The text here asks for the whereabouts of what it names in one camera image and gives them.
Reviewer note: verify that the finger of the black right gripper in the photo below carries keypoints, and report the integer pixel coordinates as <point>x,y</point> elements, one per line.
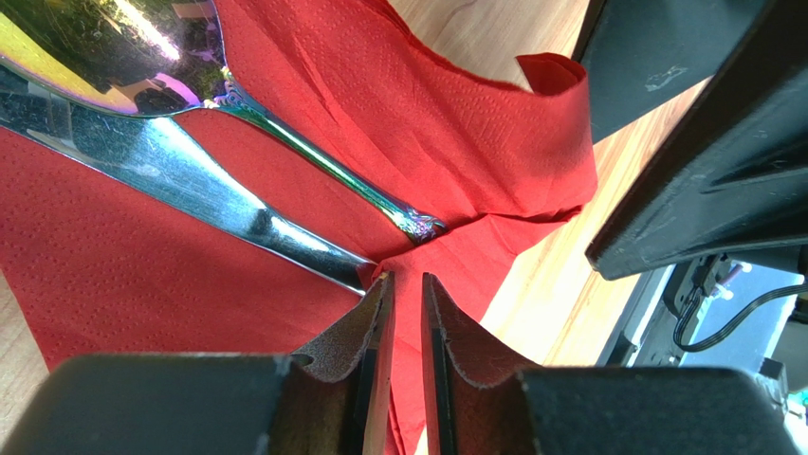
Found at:
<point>731,176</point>
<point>641,53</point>

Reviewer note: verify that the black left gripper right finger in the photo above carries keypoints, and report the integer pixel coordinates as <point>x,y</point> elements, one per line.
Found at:
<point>482,397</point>

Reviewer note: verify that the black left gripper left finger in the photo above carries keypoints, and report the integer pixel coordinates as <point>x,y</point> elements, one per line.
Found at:
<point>330,396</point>

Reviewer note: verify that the red paper napkin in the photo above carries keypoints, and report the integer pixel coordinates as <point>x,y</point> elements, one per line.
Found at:
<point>98,267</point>

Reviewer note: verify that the silver table knife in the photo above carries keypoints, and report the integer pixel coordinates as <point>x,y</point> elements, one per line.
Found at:
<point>158,158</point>

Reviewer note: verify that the iridescent rainbow spoon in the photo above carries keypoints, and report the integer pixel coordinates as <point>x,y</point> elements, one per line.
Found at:
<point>158,59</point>

